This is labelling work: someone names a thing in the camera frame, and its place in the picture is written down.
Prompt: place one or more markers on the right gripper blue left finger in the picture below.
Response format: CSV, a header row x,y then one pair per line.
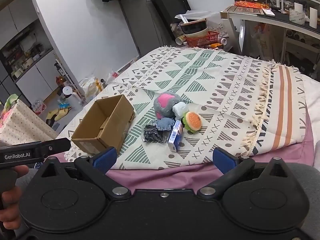
x,y
94,169

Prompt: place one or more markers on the burger plush toy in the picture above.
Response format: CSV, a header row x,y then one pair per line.
x,y
192,122

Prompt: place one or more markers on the person's left hand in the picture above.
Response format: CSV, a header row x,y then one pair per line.
x,y
10,216

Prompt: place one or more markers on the white desk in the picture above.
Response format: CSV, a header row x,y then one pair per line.
x,y
280,20

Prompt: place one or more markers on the grey pink plush toy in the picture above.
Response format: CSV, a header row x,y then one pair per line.
x,y
163,104

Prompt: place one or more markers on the yellow slippers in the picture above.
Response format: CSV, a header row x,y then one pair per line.
x,y
55,115

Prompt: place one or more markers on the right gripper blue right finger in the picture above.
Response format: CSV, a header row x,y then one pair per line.
x,y
233,169

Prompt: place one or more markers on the grey white cabinet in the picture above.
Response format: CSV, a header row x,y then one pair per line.
x,y
30,65

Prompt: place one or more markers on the dotted fabric box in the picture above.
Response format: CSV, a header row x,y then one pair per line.
x,y
19,124

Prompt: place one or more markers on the yellow food bag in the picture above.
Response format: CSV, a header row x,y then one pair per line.
x,y
91,87

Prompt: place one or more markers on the white plastic bag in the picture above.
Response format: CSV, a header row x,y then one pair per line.
x,y
111,77

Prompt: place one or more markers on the black item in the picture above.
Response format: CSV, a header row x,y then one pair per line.
x,y
150,133

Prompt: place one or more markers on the white electric kettle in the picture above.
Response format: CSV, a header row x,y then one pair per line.
x,y
72,98

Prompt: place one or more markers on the red plastic basket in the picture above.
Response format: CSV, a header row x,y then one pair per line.
x,y
200,42

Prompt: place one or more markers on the grey door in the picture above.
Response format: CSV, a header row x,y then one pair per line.
x,y
145,24

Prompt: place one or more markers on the blue tissue pack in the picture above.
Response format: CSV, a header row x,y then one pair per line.
x,y
175,136

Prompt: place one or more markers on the patterned fringed blanket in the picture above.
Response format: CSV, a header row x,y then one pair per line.
x,y
247,106

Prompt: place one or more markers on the blue denim pouch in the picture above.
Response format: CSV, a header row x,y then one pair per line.
x,y
165,124

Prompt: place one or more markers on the black white bowl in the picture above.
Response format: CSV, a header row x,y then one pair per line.
x,y
195,29

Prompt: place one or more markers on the pink bed sheet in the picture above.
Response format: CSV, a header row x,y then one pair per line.
x,y
302,157

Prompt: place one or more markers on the brown cardboard box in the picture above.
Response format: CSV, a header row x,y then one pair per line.
x,y
104,125

